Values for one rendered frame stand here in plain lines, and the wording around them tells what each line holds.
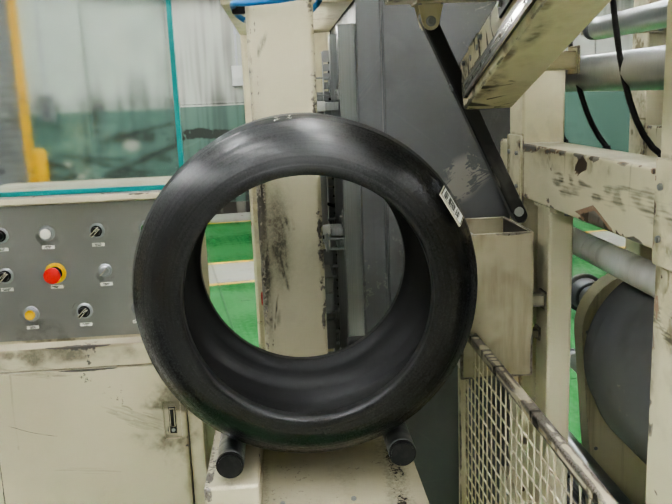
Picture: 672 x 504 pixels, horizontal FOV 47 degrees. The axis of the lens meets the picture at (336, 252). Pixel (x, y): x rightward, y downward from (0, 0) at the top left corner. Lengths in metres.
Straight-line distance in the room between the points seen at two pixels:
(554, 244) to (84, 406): 1.19
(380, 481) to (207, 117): 8.94
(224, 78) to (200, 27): 0.69
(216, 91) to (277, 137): 9.08
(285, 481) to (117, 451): 0.73
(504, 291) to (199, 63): 8.88
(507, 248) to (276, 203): 0.46
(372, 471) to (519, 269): 0.48
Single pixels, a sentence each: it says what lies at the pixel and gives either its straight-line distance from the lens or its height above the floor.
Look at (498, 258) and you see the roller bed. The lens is 1.54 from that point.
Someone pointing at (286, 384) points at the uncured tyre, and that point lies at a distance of 1.50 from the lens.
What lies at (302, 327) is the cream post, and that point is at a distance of 1.58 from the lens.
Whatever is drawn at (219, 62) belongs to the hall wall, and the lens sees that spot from 10.24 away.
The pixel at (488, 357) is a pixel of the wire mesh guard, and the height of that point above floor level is 1.00.
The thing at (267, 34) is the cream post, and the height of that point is 1.59.
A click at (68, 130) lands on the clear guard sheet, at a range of 1.93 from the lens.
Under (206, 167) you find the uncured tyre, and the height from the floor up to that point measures 1.38.
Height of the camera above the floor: 1.48
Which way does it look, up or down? 12 degrees down
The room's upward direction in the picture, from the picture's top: 2 degrees counter-clockwise
